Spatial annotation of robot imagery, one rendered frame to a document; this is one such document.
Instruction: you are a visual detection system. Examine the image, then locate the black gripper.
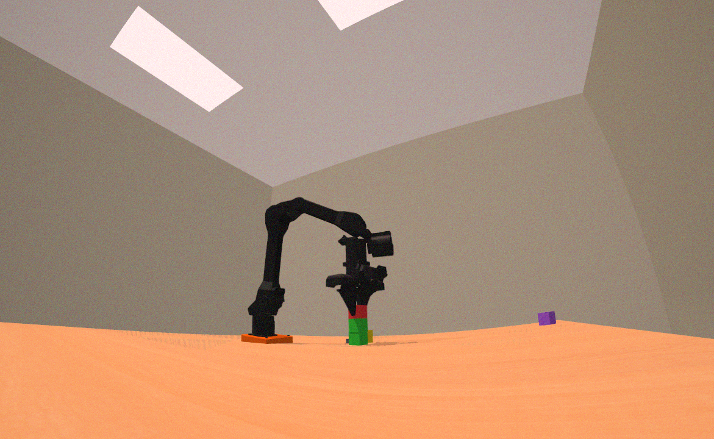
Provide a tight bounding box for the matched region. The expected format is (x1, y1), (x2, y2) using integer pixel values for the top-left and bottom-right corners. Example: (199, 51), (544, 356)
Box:
(326, 257), (385, 316)

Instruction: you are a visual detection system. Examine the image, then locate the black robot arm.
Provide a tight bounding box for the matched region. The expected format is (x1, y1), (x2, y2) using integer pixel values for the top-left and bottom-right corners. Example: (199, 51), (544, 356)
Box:
(248, 198), (393, 337)

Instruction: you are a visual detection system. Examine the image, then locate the purple cube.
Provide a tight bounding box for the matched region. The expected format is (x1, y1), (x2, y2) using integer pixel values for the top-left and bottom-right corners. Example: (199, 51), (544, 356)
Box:
(538, 311), (556, 326)

